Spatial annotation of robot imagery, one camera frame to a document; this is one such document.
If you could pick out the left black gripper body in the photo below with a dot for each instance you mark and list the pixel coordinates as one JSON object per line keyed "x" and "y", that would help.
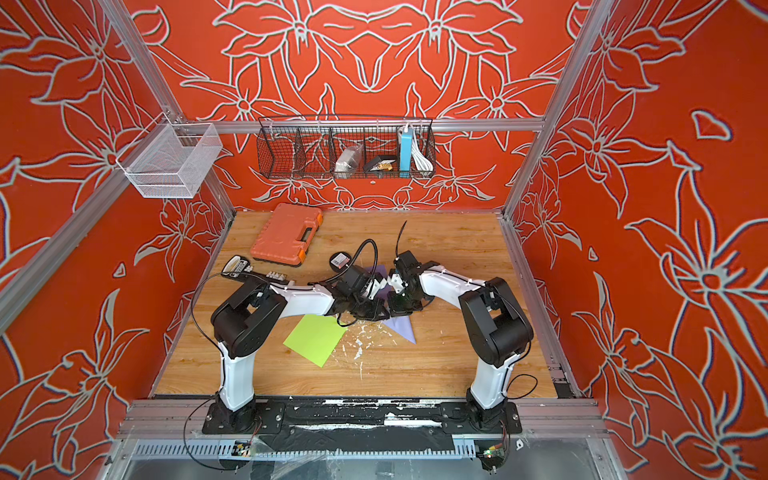
{"x": 365, "y": 309}

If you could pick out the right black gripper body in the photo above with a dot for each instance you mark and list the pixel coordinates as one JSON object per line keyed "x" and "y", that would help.
{"x": 403, "y": 303}

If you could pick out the light lavender square paper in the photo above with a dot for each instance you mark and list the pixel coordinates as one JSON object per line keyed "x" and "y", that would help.
{"x": 402, "y": 326}

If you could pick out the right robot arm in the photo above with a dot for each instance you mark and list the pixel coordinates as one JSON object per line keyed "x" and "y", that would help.
{"x": 498, "y": 330}

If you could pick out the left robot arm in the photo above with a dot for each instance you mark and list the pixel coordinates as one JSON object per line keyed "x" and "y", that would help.
{"x": 243, "y": 322}

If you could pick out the dark purple square paper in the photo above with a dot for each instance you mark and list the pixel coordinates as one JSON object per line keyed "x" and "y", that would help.
{"x": 383, "y": 270}

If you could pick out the lime green square paper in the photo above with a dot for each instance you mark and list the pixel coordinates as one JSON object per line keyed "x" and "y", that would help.
{"x": 315, "y": 338}

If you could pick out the black round disc with label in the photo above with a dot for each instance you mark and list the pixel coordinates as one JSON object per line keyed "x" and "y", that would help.
{"x": 339, "y": 261}

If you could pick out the orange plastic tool case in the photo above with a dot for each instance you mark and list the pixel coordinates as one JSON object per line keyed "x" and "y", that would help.
{"x": 287, "y": 234}

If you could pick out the black item in basket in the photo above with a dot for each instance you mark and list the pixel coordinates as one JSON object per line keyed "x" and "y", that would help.
{"x": 381, "y": 164}

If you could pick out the silver packet in basket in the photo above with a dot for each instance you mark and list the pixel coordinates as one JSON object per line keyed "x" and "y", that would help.
{"x": 348, "y": 161}

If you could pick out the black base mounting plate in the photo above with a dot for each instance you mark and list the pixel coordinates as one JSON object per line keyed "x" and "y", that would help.
{"x": 272, "y": 415}

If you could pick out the light blue box in basket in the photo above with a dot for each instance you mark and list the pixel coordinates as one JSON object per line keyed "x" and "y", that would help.
{"x": 405, "y": 153}

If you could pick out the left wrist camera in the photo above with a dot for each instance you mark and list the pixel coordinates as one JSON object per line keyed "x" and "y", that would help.
{"x": 376, "y": 286}

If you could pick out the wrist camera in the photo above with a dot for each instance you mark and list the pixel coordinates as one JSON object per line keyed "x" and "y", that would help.
{"x": 376, "y": 286}
{"x": 406, "y": 270}

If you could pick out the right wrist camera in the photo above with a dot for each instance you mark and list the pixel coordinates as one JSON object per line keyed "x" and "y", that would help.
{"x": 406, "y": 270}

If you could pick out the white slotted cable duct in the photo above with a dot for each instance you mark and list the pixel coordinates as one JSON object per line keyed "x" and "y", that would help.
{"x": 241, "y": 450}

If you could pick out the black wire wall basket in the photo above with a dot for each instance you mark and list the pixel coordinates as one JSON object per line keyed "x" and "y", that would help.
{"x": 307, "y": 147}

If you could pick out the clear plastic wall bin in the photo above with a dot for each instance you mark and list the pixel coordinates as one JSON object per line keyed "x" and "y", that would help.
{"x": 172, "y": 161}

